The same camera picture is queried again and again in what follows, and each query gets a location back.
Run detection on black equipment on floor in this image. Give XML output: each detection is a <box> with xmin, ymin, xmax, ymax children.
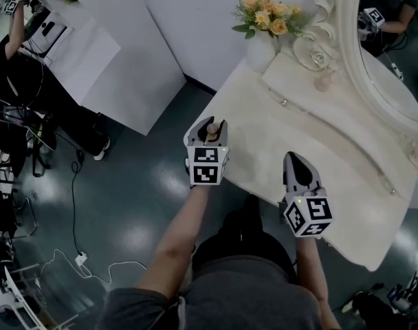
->
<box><xmin>342</xmin><ymin>269</ymin><xmax>418</xmax><ymax>330</ymax></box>

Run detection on white dressing table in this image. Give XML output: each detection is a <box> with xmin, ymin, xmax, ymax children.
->
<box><xmin>212</xmin><ymin>50</ymin><xmax>418</xmax><ymax>273</ymax></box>

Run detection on person's grey shirt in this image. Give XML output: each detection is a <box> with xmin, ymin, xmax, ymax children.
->
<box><xmin>98</xmin><ymin>255</ymin><xmax>342</xmax><ymax>330</ymax></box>

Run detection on white cable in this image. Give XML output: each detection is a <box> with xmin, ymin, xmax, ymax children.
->
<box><xmin>39</xmin><ymin>248</ymin><xmax>149</xmax><ymax>285</ymax></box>

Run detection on white vase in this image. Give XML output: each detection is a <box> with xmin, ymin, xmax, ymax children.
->
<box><xmin>245</xmin><ymin>30</ymin><xmax>277</xmax><ymax>74</ymax></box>

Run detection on black cable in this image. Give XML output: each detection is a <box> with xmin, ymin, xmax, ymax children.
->
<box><xmin>52</xmin><ymin>129</ymin><xmax>85</xmax><ymax>254</ymax></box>

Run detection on white drawer cabinet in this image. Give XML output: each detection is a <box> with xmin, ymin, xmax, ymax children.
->
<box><xmin>21</xmin><ymin>0</ymin><xmax>186</xmax><ymax>136</ymax></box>

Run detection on white metal frame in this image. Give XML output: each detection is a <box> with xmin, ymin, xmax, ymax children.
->
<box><xmin>0</xmin><ymin>263</ymin><xmax>64</xmax><ymax>330</ymax></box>

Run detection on white and black machine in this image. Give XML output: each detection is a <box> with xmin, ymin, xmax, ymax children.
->
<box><xmin>25</xmin><ymin>8</ymin><xmax>68</xmax><ymax>54</ymax></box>

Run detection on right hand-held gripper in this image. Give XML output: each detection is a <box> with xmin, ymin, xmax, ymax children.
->
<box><xmin>283</xmin><ymin>151</ymin><xmax>333</xmax><ymax>239</ymax></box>

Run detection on oval mirror white carved frame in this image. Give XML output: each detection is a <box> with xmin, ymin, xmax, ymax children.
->
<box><xmin>293</xmin><ymin>0</ymin><xmax>418</xmax><ymax>171</ymax></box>

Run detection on person's left forearm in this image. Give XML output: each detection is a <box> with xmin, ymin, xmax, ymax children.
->
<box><xmin>135</xmin><ymin>185</ymin><xmax>210</xmax><ymax>301</ymax></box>

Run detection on black chair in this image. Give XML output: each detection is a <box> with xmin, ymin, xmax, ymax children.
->
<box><xmin>0</xmin><ymin>96</ymin><xmax>58</xmax><ymax>178</ymax></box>

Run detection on yellow flower bouquet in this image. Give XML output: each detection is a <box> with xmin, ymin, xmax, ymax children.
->
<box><xmin>231</xmin><ymin>0</ymin><xmax>312</xmax><ymax>41</ymax></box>

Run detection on person's black trousers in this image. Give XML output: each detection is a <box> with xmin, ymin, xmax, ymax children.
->
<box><xmin>190</xmin><ymin>193</ymin><xmax>298</xmax><ymax>284</ymax></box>

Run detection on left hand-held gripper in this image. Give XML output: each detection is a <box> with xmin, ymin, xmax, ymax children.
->
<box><xmin>184</xmin><ymin>116</ymin><xmax>230</xmax><ymax>187</ymax></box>

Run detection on person's right forearm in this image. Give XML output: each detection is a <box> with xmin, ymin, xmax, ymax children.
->
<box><xmin>294</xmin><ymin>235</ymin><xmax>334</xmax><ymax>311</ymax></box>

